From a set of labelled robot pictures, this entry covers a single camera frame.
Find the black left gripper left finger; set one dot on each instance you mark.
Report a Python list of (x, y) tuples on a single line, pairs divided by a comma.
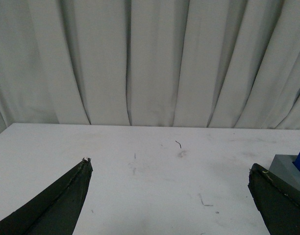
[(54, 211)]

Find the white pleated curtain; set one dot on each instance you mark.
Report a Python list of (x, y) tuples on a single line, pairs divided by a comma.
[(171, 63)]

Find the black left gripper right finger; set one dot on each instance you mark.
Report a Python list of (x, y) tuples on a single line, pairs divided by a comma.
[(277, 201)]

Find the gray base block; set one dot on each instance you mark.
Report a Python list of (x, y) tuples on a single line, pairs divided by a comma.
[(283, 167)]

